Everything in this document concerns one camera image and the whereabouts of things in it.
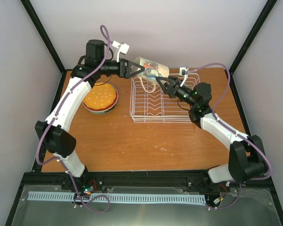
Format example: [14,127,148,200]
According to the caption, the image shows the cream dragon mug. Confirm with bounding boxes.
[134,57,170,93]

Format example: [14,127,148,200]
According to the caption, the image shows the light blue cable duct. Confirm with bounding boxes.
[27,192,206,205]

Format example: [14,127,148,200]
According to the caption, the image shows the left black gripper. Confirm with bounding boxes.
[98,57,145,79]

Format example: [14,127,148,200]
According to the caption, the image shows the right black frame post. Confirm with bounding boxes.
[228,0,278,73]

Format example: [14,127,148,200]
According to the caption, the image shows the metal front panel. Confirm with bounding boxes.
[6,186,283,226]

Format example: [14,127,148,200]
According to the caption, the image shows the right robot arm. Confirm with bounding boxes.
[156,77,270,184]

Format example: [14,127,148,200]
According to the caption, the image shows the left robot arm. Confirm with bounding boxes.
[35,40,145,190]

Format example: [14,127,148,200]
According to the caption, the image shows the white bottom plate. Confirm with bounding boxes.
[83,98,117,115]

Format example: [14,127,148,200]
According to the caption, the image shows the orange dotted plate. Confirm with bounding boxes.
[83,82,118,112]

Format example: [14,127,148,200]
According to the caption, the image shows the left black frame post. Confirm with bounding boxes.
[20,0,67,73]

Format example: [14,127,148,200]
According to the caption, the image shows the black frame post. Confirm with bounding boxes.
[228,0,278,73]
[20,0,67,73]

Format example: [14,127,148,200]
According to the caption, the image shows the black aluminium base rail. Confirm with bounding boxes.
[21,170,273,196]

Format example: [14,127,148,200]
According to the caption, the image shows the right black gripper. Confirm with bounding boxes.
[155,76,197,107]

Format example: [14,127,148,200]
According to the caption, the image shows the white wire dish rack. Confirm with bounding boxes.
[130,77,191,123]

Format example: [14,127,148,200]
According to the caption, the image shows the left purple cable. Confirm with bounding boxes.
[35,24,114,213]

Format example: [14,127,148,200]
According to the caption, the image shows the red teal patterned plate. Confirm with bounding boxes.
[84,88,118,101]

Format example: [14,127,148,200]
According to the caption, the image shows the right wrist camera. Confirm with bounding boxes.
[179,67,189,87]

